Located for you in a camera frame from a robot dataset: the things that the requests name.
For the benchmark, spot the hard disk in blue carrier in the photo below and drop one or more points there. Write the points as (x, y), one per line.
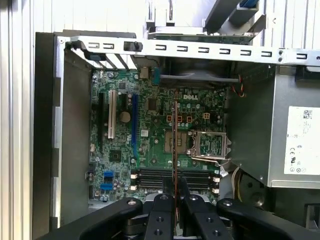
(248, 3)

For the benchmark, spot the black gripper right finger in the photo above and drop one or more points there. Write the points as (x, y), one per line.
(207, 225)

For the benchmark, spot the black RAM slot white clips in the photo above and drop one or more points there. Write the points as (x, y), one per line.
(150, 188)
(150, 176)

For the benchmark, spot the white power supply label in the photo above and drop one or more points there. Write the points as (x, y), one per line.
(300, 140)

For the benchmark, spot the metal socket cover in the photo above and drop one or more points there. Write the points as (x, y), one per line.
(211, 153)

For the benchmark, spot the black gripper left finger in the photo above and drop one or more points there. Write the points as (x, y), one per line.
(160, 220)

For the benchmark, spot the blue expansion slot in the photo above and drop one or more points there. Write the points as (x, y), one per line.
(135, 125)

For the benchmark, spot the black square chipset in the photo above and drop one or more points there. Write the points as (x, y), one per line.
(115, 156)

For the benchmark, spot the grey power supply unit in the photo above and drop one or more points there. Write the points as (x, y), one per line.
(278, 112)

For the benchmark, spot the silver coin battery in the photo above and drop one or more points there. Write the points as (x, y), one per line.
(125, 116)

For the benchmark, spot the teal board connector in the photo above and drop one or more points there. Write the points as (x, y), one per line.
(156, 76)

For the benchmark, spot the black case fan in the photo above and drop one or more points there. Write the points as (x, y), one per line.
(195, 75)

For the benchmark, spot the white expansion slot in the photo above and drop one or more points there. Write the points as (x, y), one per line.
(111, 115)

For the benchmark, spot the black expansion slot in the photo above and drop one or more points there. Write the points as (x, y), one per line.
(101, 122)

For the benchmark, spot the CPU socket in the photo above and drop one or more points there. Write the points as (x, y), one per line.
(181, 141)

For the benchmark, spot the blue SATA port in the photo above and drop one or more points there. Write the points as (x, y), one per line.
(108, 175)
(105, 187)

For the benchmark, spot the dark RAM memory stick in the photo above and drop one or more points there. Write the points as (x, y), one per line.
(176, 140)

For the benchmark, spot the black open PC case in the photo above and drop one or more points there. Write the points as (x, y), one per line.
(75, 137)

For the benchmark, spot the green Dell motherboard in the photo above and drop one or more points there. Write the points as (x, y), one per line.
(150, 125)

